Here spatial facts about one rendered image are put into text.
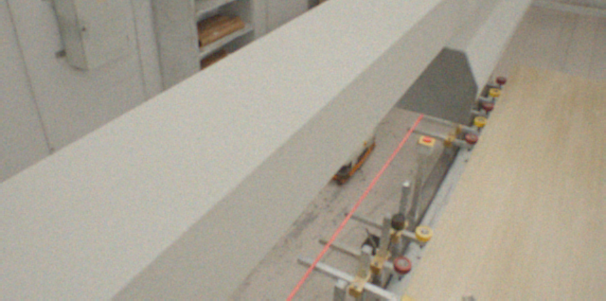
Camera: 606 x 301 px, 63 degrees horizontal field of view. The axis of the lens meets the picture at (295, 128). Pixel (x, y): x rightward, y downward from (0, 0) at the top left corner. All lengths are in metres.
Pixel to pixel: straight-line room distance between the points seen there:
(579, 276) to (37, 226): 2.50
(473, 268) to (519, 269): 0.20
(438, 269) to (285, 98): 2.17
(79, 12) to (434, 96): 3.30
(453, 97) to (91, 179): 0.42
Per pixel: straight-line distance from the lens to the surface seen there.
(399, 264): 2.34
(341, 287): 1.87
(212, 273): 0.18
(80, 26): 3.73
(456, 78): 0.53
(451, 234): 2.56
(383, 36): 0.31
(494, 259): 2.50
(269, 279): 3.44
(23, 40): 3.78
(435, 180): 3.23
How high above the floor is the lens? 2.57
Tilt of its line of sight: 31 degrees down
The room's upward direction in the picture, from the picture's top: 1 degrees clockwise
